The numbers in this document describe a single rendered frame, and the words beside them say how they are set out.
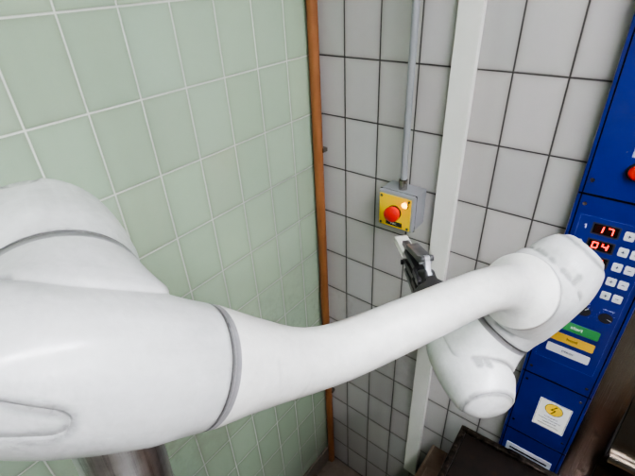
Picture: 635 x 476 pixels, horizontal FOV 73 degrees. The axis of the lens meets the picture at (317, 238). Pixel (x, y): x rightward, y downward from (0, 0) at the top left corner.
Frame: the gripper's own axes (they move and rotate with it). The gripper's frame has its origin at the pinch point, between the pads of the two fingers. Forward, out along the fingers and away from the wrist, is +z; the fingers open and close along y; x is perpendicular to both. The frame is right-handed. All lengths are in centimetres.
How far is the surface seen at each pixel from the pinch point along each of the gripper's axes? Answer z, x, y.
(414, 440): 12, 13, 94
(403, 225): 13.6, 3.8, 2.9
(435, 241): 12.7, 12.4, 8.2
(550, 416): -15, 38, 48
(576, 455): -19, 46, 61
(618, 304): -17.1, 40.4, 8.1
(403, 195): 14.5, 3.5, -4.9
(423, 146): 18.5, 9.1, -15.5
